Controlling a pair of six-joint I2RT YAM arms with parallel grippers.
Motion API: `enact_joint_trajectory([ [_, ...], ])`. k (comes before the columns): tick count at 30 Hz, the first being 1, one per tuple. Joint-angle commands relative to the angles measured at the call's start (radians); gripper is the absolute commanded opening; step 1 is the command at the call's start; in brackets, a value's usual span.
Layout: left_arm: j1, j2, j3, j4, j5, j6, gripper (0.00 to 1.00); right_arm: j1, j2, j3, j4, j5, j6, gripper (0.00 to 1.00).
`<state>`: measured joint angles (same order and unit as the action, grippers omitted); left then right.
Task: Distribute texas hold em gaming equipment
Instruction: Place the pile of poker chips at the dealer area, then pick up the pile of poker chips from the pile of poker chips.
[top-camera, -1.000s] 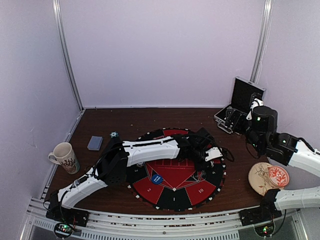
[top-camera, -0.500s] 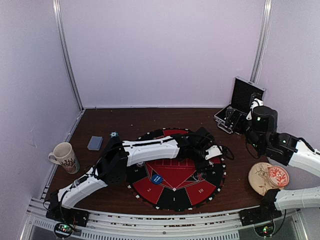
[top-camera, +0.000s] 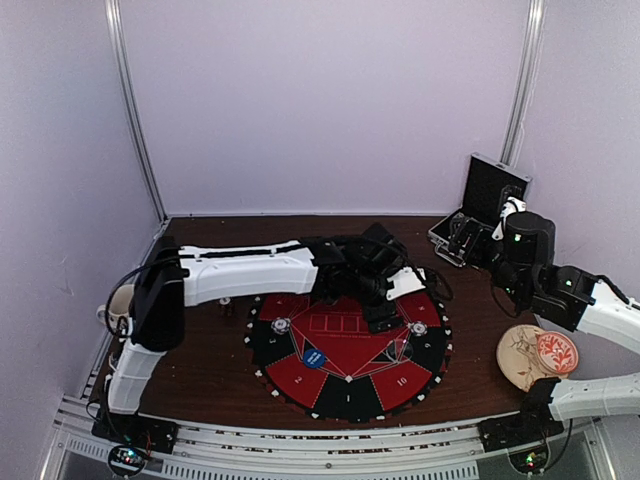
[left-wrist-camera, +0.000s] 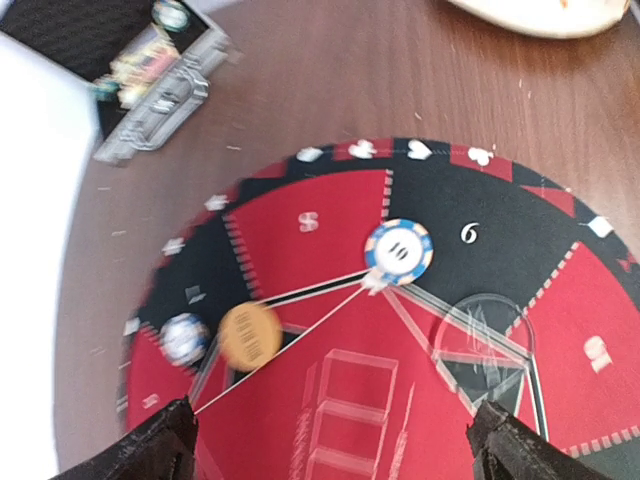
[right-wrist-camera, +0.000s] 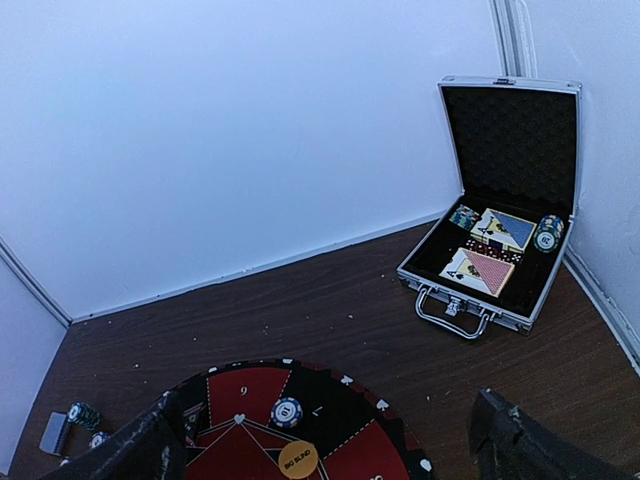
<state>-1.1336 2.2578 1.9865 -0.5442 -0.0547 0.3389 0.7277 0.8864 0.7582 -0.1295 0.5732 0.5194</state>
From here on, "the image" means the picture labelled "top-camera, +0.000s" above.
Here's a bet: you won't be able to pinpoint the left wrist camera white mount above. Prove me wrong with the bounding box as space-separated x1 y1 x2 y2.
386 267 426 301

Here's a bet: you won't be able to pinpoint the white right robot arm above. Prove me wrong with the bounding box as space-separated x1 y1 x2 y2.
445 199 639 442

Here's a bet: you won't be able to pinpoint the aluminium poker case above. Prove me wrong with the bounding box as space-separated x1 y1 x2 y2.
428 153 532 266

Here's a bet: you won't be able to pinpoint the blue small blind button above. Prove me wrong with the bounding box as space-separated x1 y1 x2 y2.
302 349 326 369

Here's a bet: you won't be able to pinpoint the orange patterned small plate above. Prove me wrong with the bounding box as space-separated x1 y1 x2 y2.
536 331 579 376

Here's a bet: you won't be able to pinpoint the left aluminium frame post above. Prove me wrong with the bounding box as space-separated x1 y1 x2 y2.
104 0 168 223

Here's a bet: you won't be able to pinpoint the right aluminium frame post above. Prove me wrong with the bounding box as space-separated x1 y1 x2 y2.
500 0 546 167

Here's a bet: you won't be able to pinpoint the cream floral plate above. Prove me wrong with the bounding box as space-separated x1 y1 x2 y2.
496 324 549 392

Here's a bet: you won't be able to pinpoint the round red black poker mat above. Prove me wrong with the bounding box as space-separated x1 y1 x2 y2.
244 291 453 424

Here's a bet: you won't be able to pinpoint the clear round dealer button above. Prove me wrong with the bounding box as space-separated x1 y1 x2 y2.
384 338 414 364

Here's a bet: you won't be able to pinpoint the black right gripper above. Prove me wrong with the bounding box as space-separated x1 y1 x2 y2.
449 216 527 305

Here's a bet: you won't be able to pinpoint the aluminium frame post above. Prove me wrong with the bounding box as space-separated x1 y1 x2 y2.
500 0 546 167
104 0 168 223

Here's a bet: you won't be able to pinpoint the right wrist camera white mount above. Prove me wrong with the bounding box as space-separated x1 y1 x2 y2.
492 185 527 241

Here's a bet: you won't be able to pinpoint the blue cream chips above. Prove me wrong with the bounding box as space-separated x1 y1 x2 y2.
271 317 291 336

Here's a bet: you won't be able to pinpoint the white floral ceramic mug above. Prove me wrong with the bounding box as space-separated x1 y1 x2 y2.
96 284 134 338

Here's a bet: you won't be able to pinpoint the red black poker chip stack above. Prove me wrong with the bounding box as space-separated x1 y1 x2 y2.
218 297 235 317

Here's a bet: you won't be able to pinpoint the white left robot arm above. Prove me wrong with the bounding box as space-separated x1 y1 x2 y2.
103 223 424 444

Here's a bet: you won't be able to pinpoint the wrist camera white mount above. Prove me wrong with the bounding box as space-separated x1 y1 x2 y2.
386 267 426 301
492 185 527 241

